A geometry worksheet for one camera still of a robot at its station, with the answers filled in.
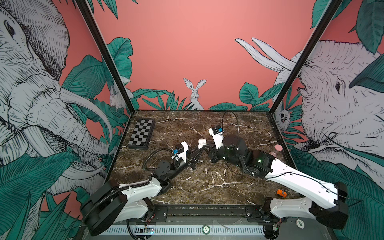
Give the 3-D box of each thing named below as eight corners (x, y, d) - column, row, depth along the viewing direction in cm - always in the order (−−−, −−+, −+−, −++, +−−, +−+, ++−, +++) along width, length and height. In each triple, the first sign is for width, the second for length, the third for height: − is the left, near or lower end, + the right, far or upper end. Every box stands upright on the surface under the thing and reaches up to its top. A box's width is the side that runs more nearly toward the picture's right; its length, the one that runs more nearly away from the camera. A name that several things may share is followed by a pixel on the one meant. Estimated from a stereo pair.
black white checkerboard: (129, 149, 100) (127, 146, 97) (138, 122, 116) (136, 118, 113) (148, 149, 100) (147, 146, 97) (155, 122, 116) (154, 118, 113)
